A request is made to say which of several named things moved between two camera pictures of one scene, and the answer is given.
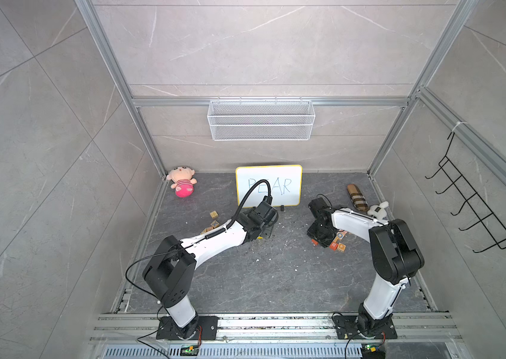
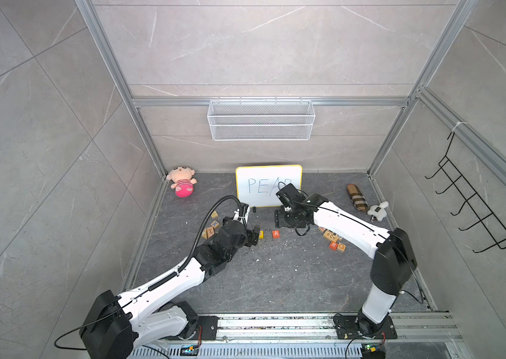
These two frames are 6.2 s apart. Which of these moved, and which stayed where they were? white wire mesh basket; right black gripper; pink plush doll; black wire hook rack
Moved: right black gripper
Stayed: white wire mesh basket; black wire hook rack; pink plush doll
